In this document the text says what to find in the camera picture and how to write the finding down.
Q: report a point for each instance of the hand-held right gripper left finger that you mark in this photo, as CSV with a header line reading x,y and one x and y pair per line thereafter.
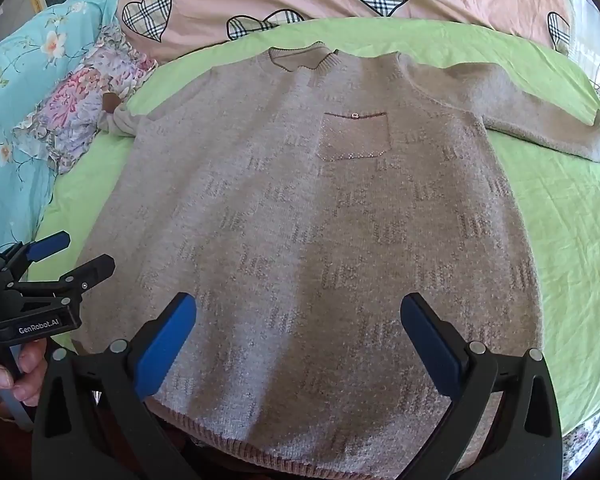
x,y
164,347

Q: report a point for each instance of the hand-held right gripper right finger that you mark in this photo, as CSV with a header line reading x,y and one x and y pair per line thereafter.
x,y
431,347

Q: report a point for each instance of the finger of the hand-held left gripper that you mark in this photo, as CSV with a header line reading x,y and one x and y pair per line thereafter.
x,y
47,247
87,270

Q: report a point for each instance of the beige knitted sweater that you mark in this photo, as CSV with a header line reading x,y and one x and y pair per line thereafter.
x,y
305,220

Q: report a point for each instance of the person's left hand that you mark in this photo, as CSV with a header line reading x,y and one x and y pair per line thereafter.
x,y
27,360

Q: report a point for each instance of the pink purple floral cloth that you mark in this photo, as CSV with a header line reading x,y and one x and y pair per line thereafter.
x,y
80,105

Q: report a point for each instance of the teal floral quilt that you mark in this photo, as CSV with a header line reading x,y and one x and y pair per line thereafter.
x,y
15,85

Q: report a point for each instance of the floral bed sheet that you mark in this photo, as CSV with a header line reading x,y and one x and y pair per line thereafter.
x,y
587,445

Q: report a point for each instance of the green bed sheet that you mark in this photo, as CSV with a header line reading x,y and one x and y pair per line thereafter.
x,y
555,210

